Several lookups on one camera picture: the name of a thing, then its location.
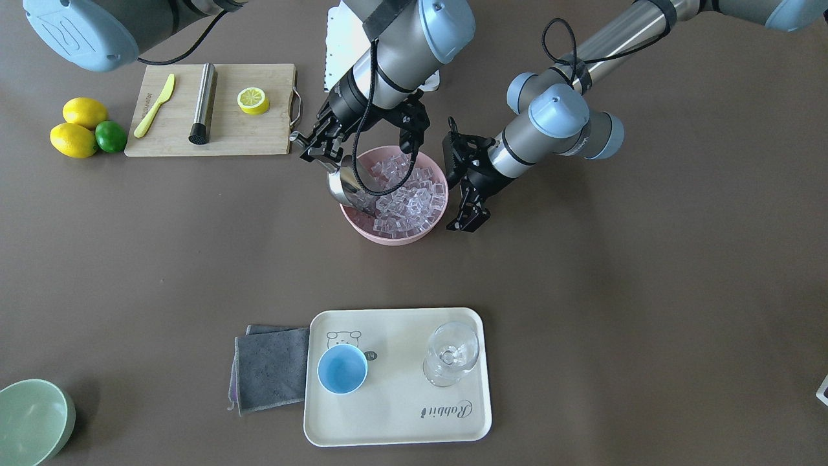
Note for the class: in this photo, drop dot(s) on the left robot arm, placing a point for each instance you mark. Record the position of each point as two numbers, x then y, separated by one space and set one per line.
553 118

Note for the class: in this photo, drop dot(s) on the cream serving tray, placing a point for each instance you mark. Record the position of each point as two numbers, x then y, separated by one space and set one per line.
396 403

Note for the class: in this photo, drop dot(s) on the pile of clear ice cubes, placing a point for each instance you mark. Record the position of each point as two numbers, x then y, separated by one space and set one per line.
407 194

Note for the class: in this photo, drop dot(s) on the grey folded cloth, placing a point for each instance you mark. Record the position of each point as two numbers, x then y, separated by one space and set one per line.
269 368

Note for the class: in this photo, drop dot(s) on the mint green bowl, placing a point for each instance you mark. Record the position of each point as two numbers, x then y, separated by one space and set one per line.
37 420

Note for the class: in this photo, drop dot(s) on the steel muddler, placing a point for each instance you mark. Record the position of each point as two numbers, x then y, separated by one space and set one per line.
200 129

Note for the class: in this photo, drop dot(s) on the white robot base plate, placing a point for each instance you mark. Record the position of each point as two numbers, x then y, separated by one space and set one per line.
346 42

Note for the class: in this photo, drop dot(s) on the blue cup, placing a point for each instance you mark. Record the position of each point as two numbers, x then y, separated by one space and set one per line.
342 369

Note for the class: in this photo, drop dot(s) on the lemon half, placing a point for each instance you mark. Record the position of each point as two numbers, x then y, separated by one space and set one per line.
253 101

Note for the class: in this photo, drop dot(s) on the yellow lemon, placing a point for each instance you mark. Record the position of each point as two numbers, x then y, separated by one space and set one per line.
73 140
84 111

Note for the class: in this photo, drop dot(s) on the clear wine glass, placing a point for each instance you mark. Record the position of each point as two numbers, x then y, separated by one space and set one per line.
452 352

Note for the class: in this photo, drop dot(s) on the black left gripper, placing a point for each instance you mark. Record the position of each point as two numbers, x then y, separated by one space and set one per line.
484 175

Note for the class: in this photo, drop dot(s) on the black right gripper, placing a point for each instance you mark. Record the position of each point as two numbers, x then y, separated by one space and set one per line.
347 99

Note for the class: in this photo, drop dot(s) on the yellow plastic knife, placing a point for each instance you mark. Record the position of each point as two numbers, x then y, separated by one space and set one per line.
165 95

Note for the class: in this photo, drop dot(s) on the green lime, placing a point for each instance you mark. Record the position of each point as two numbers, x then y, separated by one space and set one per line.
110 136

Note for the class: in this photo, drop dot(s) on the bamboo cutting board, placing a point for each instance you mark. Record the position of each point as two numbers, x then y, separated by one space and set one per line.
232 132

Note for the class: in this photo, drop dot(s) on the metal ice scoop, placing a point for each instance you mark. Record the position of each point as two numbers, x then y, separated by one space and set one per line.
349 183

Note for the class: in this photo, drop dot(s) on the pink bowl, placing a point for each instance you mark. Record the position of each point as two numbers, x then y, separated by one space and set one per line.
394 233

